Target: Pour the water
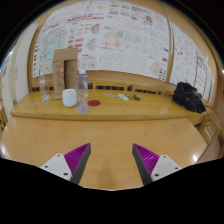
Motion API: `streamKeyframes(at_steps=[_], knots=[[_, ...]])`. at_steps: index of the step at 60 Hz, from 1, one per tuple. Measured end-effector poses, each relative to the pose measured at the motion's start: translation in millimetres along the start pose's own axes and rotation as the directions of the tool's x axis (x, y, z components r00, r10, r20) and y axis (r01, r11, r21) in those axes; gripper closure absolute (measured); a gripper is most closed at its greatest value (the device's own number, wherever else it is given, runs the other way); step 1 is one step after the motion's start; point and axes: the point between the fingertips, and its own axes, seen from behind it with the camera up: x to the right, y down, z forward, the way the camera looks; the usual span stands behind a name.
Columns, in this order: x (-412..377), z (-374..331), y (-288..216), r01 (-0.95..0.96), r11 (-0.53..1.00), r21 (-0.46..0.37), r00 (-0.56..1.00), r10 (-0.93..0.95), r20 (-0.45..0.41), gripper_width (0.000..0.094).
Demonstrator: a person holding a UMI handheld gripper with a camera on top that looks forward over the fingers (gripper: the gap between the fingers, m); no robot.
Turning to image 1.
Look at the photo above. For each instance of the white cup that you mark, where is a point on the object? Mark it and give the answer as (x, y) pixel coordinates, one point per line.
(69, 98)

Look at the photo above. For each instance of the flat round red coaster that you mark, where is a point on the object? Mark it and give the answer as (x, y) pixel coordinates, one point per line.
(94, 103)

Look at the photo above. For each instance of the narrow printed wall poster display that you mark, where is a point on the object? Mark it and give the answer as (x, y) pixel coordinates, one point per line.
(186, 56)

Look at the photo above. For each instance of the clear plastic bottle white cap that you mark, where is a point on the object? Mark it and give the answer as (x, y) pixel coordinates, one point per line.
(82, 96)

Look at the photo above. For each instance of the clear bottle with red label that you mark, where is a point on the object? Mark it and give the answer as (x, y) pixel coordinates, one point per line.
(43, 87)

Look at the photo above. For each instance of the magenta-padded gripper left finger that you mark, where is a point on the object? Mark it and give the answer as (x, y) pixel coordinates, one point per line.
(77, 156)

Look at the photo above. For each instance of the round blue white sticker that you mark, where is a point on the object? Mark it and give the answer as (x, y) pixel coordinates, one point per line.
(108, 95)

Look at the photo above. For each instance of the black bag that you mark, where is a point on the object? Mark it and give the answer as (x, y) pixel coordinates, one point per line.
(188, 98)

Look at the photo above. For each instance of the round dark sticker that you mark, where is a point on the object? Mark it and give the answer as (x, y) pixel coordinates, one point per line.
(115, 97)

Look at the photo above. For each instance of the small colourful sticker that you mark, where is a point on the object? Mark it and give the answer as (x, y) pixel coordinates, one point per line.
(45, 99)
(34, 104)

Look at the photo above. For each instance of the brown cardboard box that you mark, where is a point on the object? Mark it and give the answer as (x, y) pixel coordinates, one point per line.
(65, 73)

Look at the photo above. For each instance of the white remote control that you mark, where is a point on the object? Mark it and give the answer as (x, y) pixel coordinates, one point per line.
(123, 97)

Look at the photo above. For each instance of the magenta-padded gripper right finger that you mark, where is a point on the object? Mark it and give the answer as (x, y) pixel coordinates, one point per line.
(146, 158)

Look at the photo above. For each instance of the dark pen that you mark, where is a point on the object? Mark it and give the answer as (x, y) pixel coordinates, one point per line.
(128, 96)

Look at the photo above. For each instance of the large printed wall poster display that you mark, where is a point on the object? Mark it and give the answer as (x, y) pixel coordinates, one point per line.
(116, 36)

